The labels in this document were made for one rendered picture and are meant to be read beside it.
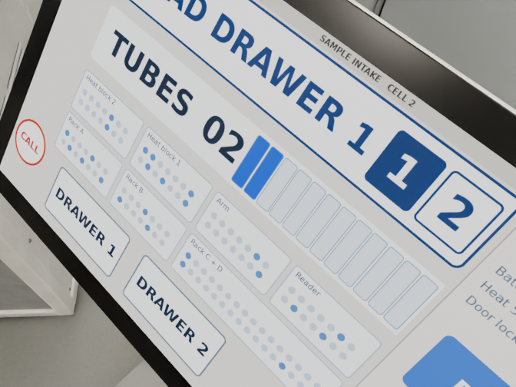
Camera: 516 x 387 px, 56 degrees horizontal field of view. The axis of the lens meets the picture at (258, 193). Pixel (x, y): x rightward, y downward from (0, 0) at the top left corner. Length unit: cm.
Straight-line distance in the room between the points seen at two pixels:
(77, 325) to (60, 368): 11
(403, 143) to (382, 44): 6
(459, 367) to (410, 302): 4
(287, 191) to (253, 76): 8
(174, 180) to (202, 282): 8
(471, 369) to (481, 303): 4
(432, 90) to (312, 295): 14
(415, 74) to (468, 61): 117
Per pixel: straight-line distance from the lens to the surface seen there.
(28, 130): 47
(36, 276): 114
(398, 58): 29
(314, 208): 30
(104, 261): 42
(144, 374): 137
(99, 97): 40
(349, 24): 30
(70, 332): 147
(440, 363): 31
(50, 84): 45
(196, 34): 35
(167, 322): 40
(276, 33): 31
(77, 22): 42
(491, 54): 137
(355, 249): 30
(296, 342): 34
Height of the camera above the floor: 138
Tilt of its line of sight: 60 degrees down
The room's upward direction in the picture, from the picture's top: 9 degrees clockwise
